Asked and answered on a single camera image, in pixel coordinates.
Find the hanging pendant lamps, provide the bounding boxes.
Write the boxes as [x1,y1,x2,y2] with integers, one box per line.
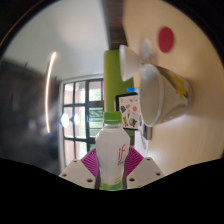
[59,112,82,129]

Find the flat round red coaster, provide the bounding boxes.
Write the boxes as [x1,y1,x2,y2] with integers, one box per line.
[157,26,175,54]

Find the long curved ceiling light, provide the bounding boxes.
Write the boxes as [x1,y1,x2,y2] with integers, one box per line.
[44,51,58,134]

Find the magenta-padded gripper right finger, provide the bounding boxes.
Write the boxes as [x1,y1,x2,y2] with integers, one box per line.
[124,146,166,190]

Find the white printed cup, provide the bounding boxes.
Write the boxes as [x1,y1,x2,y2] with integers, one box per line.
[138,63,194,128]

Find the small black box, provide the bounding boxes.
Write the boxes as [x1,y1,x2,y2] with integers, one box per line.
[144,125,154,141]

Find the black-framed tablet with pictures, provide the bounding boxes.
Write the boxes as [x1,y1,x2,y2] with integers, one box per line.
[115,93,143,131]

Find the green upholstered bench back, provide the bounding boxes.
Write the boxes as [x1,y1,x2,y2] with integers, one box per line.
[103,49,136,136]

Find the green-capped white drink bottle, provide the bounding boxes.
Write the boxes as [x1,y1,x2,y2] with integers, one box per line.
[94,111,131,191]

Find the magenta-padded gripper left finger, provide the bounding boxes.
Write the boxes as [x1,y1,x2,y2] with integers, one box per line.
[59,148,101,190]

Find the white ceramic bowl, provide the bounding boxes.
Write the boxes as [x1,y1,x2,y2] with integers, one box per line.
[118,44,148,83]

